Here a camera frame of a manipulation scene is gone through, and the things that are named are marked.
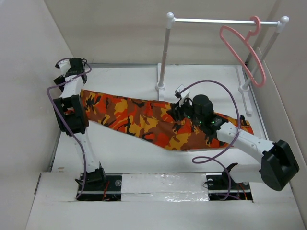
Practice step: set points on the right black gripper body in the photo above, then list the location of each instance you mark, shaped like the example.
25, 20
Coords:
187, 111

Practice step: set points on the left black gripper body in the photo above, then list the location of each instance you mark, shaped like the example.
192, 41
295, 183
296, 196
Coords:
60, 79

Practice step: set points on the orange camouflage trousers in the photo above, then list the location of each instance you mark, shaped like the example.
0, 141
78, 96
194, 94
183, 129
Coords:
147, 120

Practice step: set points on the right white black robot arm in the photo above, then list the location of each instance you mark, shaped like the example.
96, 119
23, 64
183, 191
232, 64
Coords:
276, 162

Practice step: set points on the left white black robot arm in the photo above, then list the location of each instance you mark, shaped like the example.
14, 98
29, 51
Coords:
72, 118

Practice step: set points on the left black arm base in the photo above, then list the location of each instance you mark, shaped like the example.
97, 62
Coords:
99, 186

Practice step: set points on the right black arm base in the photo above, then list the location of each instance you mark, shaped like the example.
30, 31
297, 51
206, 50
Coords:
219, 188

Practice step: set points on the pink plastic clothes hanger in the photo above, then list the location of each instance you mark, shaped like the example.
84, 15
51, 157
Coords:
245, 41

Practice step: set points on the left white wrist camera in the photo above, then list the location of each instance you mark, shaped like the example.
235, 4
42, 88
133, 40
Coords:
63, 66

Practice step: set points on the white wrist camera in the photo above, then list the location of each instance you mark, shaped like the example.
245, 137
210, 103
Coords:
63, 66
183, 94

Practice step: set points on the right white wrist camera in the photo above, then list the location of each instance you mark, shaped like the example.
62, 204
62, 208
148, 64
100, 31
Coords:
183, 94

